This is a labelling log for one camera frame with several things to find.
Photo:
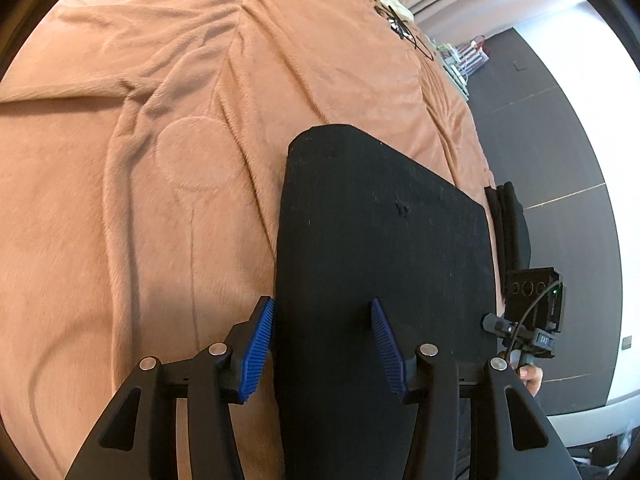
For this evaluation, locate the pink and white box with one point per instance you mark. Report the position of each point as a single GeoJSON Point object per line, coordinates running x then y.
{"type": "Point", "coordinates": [475, 52]}

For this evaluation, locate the pale green nightstand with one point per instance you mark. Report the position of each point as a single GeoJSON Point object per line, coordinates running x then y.
{"type": "Point", "coordinates": [460, 77]}

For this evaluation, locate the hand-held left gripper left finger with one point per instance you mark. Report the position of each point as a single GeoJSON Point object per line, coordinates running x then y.
{"type": "Point", "coordinates": [257, 355]}

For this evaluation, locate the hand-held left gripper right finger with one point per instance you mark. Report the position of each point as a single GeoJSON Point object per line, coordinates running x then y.
{"type": "Point", "coordinates": [387, 350]}

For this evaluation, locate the folded black pants stack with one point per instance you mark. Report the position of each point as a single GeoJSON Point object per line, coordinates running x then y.
{"type": "Point", "coordinates": [507, 225]}

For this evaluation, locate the orange fleece blanket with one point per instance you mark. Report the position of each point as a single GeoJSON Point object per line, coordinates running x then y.
{"type": "Point", "coordinates": [125, 210]}

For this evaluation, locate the white wall socket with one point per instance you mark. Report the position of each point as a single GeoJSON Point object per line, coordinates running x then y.
{"type": "Point", "coordinates": [627, 342]}

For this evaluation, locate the person's right hand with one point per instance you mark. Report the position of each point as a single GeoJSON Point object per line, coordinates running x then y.
{"type": "Point", "coordinates": [532, 379]}

